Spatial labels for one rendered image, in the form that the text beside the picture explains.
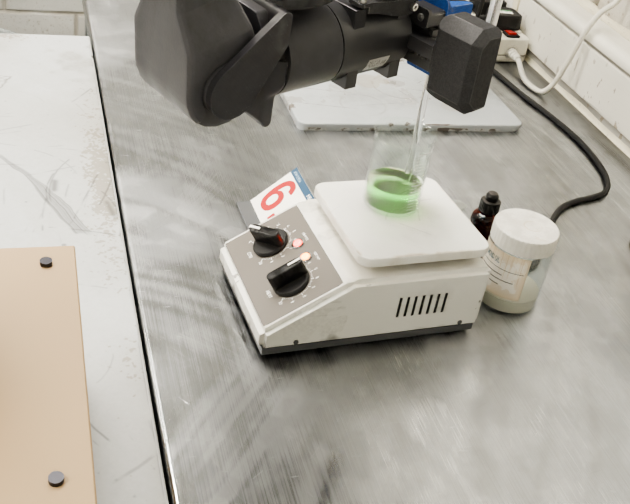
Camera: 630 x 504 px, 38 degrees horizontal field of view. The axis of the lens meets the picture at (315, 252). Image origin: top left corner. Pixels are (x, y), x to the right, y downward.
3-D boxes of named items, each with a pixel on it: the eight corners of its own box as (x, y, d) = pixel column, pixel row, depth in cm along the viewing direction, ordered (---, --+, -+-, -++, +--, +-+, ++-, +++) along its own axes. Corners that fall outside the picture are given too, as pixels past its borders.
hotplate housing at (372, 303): (258, 362, 73) (269, 281, 68) (216, 267, 83) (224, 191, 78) (497, 331, 81) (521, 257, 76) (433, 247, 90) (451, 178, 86)
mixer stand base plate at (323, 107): (298, 130, 108) (299, 122, 107) (262, 61, 123) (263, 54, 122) (523, 131, 116) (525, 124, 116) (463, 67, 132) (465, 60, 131)
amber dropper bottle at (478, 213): (497, 256, 91) (515, 196, 87) (473, 261, 89) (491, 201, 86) (479, 240, 93) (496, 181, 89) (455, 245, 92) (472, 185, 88)
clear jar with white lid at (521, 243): (496, 270, 89) (518, 200, 84) (548, 301, 86) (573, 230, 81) (460, 292, 85) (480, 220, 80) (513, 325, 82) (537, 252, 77)
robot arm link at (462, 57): (403, 139, 59) (421, 50, 55) (233, 33, 70) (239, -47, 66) (487, 112, 63) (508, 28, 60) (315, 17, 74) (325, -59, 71)
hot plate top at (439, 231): (360, 269, 72) (362, 260, 71) (309, 190, 81) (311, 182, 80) (492, 257, 76) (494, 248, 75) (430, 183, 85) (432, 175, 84)
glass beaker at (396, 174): (385, 185, 82) (402, 103, 78) (432, 212, 80) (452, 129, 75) (341, 204, 78) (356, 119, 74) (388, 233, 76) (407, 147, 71)
